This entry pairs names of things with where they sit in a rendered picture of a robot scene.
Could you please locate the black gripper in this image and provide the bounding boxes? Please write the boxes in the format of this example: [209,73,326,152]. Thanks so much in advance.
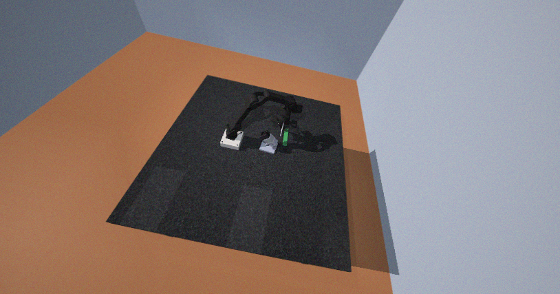
[270,112,297,131]

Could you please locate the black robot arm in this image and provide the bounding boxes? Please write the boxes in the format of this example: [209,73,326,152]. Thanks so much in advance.
[226,90,303,140]

